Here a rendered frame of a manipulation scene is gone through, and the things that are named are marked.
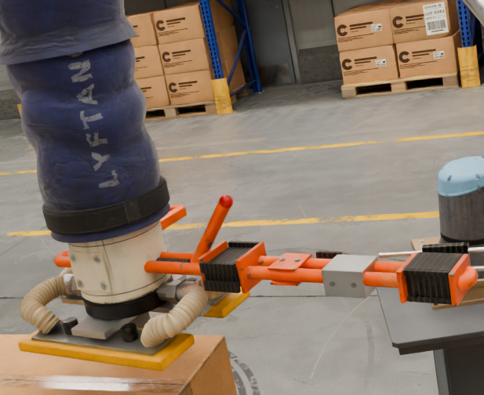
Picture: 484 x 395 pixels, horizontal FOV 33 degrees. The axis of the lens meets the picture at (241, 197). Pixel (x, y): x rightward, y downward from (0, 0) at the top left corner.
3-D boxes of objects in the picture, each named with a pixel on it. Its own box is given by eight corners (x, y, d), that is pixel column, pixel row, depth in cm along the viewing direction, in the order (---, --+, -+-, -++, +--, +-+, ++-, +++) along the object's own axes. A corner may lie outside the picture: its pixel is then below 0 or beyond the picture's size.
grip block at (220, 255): (201, 293, 137) (194, 260, 136) (231, 269, 145) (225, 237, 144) (243, 296, 133) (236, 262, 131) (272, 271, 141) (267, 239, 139)
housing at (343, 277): (323, 297, 127) (318, 270, 125) (342, 278, 132) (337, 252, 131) (365, 300, 123) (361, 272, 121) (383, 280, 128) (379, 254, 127)
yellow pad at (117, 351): (19, 352, 153) (12, 327, 152) (56, 327, 161) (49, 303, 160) (162, 372, 135) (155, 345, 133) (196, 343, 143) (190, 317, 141)
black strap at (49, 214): (20, 233, 146) (14, 212, 145) (104, 190, 165) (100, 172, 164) (117, 237, 134) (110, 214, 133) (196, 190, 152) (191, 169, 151)
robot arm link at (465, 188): (431, 222, 219) (427, 160, 213) (493, 211, 220) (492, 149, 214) (451, 244, 205) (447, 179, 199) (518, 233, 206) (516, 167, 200)
